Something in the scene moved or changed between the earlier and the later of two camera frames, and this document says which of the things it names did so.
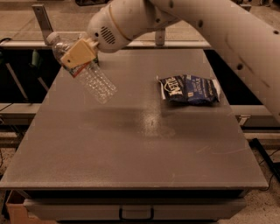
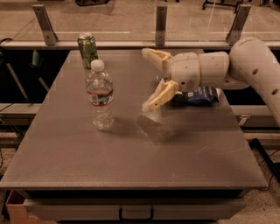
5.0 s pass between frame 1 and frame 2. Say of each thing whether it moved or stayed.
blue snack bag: stayed
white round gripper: moved
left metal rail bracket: stayed
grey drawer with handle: stayed
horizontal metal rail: stayed
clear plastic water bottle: moved
